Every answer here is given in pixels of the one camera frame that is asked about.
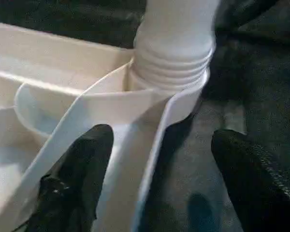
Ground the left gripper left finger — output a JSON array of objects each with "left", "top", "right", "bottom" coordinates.
[{"left": 18, "top": 124, "right": 115, "bottom": 232}]

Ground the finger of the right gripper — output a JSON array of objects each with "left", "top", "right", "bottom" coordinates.
[{"left": 217, "top": 0, "right": 283, "bottom": 30}]

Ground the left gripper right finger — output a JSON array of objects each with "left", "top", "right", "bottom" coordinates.
[{"left": 211, "top": 129, "right": 290, "bottom": 232}]

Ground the white plastic table leg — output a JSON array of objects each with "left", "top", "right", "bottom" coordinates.
[{"left": 132, "top": 0, "right": 221, "bottom": 92}]

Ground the white plastic table top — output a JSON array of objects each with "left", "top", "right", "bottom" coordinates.
[{"left": 0, "top": 20, "right": 212, "bottom": 232}]

